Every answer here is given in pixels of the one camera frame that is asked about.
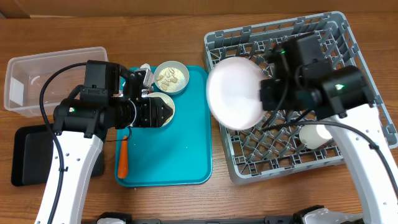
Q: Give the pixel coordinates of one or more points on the orange carrot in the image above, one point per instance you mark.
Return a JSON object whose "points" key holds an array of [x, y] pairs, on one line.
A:
{"points": [[123, 159]]}

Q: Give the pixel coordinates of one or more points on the grey bowl with peanuts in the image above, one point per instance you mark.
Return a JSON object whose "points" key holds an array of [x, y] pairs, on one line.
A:
{"points": [[171, 77]]}

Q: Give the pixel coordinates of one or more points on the teal plastic tray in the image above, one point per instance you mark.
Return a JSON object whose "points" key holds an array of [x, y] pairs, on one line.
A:
{"points": [[179, 153]]}

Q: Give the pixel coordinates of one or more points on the grey dishwasher rack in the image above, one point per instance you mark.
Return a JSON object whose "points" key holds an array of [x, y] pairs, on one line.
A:
{"points": [[253, 155]]}

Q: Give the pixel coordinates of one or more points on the white bowl with peanuts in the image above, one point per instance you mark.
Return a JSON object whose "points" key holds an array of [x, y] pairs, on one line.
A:
{"points": [[168, 101]]}

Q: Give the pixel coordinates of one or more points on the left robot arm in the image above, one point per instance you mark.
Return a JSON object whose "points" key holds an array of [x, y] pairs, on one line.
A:
{"points": [[110, 97]]}

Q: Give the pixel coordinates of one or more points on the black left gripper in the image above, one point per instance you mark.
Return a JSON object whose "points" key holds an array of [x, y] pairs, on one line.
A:
{"points": [[152, 115]]}

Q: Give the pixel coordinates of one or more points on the white paper cup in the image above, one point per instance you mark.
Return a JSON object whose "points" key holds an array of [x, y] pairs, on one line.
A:
{"points": [[314, 136]]}

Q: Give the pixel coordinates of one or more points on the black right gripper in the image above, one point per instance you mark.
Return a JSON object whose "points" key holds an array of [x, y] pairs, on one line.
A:
{"points": [[269, 102]]}

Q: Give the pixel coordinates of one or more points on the crumpled white napkin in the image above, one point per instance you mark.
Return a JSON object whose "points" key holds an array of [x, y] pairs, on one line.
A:
{"points": [[146, 65]]}

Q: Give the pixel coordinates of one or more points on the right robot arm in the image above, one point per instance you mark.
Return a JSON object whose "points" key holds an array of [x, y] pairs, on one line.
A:
{"points": [[343, 102]]}

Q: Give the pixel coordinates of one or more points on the clear plastic bin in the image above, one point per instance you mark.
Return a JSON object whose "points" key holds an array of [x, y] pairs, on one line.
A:
{"points": [[25, 77]]}

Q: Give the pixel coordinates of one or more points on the black waste tray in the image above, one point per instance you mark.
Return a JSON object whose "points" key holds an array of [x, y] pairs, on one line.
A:
{"points": [[32, 156]]}

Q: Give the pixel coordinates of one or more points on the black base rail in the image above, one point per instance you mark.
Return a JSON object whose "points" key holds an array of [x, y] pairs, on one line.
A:
{"points": [[313, 214]]}

